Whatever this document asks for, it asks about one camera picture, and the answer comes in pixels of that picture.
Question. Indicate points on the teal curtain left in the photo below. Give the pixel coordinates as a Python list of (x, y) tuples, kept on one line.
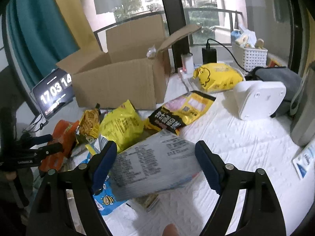
[(40, 37)]

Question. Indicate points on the steel thermos bottle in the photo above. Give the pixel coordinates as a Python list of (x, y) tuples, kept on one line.
[(302, 108)]

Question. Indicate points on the black window frame post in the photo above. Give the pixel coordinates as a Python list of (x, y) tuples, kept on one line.
[(176, 20)]

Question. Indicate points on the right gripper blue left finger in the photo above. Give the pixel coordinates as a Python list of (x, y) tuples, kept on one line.
[(101, 165)]

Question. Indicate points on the grey pouch bag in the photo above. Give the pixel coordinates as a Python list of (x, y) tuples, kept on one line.
[(290, 79)]

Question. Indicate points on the operator hand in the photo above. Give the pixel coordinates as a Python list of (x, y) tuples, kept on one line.
[(170, 230)]

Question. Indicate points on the grey white label snack bag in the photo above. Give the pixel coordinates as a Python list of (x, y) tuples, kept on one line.
[(161, 162)]

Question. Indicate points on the blue cartoon snack bag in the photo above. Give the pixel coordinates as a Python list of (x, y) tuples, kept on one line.
[(106, 201)]

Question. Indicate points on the orange snack bag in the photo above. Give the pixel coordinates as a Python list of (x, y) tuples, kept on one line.
[(64, 133)]

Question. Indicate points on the open cardboard box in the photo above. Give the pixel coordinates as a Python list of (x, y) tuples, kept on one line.
[(136, 66)]

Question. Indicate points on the yellow black pink snack bag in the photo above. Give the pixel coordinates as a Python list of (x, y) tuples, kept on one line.
[(180, 112)]

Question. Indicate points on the small yellow noodle snack bag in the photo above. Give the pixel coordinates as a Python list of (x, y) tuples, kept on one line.
[(87, 130)]

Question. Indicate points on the tablet showing clock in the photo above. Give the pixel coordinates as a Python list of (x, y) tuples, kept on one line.
[(53, 92)]

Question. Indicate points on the white lamp base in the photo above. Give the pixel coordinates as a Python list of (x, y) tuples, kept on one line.
[(257, 99)]

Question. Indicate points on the white charger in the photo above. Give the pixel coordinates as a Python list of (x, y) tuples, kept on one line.
[(187, 63)]

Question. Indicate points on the black balcony railing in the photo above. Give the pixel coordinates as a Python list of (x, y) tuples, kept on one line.
[(211, 20)]

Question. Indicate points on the white plastic basket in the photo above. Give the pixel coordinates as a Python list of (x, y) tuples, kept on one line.
[(249, 58)]

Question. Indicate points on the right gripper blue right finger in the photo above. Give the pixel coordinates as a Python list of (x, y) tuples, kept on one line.
[(211, 164)]

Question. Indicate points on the yellow curtain left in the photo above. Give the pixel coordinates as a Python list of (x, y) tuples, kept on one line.
[(74, 16)]

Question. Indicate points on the white tube of cream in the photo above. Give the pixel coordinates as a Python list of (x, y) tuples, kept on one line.
[(304, 160)]

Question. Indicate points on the black power adapter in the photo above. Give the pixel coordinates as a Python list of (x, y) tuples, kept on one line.
[(209, 54)]

